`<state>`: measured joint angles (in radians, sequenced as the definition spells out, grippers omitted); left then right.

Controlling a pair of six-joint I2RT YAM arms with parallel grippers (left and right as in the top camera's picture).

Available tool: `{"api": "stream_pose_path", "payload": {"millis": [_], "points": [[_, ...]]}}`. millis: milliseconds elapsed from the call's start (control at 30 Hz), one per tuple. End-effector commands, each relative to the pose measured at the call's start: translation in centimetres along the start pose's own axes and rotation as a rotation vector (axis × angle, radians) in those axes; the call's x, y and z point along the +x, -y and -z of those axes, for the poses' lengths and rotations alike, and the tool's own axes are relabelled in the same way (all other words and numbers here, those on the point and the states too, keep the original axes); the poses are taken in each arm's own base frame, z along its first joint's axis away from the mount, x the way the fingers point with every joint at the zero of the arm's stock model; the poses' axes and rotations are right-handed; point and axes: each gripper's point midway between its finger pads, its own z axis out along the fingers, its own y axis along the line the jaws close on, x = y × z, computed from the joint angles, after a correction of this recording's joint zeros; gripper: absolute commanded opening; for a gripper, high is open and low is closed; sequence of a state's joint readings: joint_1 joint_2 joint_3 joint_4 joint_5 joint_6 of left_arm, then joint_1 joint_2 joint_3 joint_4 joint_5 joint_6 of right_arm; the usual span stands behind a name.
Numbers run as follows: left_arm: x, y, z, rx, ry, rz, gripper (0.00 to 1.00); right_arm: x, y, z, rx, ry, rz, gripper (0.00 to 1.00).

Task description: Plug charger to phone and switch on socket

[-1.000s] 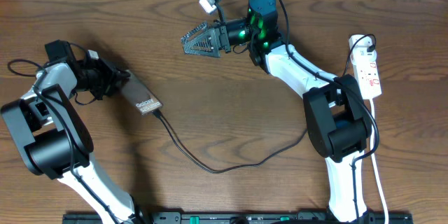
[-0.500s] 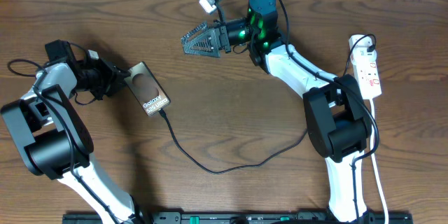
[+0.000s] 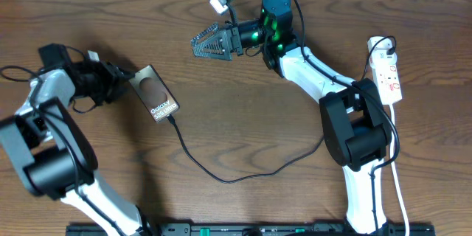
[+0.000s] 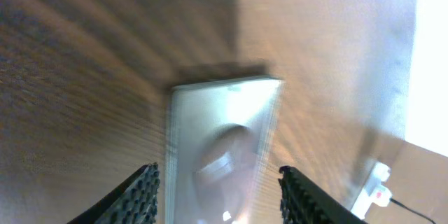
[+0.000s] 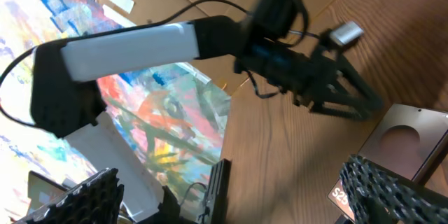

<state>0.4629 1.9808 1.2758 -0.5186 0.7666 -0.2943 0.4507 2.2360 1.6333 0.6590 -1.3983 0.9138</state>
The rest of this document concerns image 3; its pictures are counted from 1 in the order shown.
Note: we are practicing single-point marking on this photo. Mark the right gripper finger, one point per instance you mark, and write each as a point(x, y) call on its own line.
point(205, 34)
point(214, 45)

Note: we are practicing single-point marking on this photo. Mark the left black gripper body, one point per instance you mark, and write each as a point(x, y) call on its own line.
point(99, 82)

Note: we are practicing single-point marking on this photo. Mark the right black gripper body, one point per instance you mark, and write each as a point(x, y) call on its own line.
point(251, 34)

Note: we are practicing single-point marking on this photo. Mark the Galaxy S25 Ultra smartphone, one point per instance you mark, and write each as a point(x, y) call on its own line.
point(154, 94)

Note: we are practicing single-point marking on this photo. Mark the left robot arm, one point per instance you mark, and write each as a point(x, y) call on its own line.
point(50, 153)

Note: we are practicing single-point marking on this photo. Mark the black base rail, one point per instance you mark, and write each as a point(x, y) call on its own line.
point(320, 228)

